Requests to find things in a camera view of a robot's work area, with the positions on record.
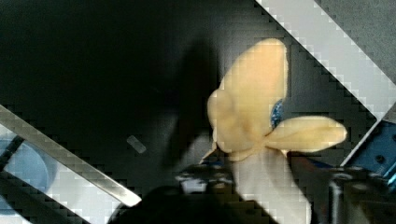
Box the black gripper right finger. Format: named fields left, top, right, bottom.
left=288, top=152, right=396, bottom=224

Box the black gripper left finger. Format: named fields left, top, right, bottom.
left=176, top=164, right=234, bottom=194

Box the peeled plush banana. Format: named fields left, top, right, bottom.
left=207, top=38, right=347, bottom=224

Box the black steel toaster oven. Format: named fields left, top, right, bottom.
left=0, top=0, right=379, bottom=224

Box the blue bowl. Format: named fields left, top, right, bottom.
left=0, top=138, right=60, bottom=216

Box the blue metal frame rail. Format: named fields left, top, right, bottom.
left=346, top=120, right=396, bottom=191

